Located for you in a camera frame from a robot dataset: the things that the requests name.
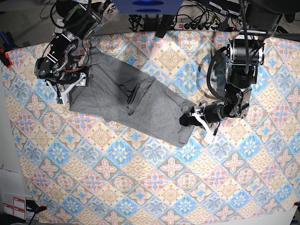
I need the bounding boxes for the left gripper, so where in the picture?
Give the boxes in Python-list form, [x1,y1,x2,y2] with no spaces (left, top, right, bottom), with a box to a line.
[180,102,229,127]

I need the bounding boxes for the red black clamp left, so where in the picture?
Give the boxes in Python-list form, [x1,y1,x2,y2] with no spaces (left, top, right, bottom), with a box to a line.
[0,48,12,68]

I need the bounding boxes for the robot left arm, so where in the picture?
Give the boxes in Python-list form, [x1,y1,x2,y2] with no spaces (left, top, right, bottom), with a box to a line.
[180,0,284,127]

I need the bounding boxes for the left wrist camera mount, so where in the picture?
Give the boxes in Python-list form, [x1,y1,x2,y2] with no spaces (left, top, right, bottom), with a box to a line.
[189,101,217,144]

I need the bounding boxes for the white cardboard box red labels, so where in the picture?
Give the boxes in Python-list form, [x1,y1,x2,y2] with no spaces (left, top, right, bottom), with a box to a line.
[0,169,26,220]

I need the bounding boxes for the blue clamp handle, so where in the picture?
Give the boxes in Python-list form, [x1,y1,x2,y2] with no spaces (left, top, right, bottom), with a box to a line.
[0,31,18,51]

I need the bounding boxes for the patterned colourful tablecloth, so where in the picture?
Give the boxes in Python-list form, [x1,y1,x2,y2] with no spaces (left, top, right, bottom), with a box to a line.
[2,38,300,225]

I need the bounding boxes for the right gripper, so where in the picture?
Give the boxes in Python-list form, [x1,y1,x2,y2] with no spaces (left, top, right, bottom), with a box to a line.
[45,66,89,87]

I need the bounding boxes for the black orange clamp bottom left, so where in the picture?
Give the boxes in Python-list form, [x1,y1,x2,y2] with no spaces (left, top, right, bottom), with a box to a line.
[26,200,47,214]

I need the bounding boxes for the white power strip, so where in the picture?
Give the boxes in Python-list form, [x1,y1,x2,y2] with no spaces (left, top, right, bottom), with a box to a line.
[171,22,218,31]

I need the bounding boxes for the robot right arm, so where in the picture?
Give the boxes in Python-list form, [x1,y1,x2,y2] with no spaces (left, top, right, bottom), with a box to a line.
[34,0,117,84]

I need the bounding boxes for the grey T-shirt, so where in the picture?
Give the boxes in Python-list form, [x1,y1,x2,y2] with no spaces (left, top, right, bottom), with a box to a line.
[69,47,195,147]

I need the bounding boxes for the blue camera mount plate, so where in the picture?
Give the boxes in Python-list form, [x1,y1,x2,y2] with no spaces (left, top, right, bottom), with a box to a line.
[113,0,183,15]

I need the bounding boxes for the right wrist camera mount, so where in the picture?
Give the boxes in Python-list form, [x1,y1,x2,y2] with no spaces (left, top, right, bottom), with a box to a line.
[46,73,93,106]

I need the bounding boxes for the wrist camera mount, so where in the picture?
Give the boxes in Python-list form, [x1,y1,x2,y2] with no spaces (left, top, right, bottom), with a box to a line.
[46,73,93,106]
[189,101,217,144]

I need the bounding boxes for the black centre post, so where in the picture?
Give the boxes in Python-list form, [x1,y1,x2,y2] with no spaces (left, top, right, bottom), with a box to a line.
[155,15,175,38]

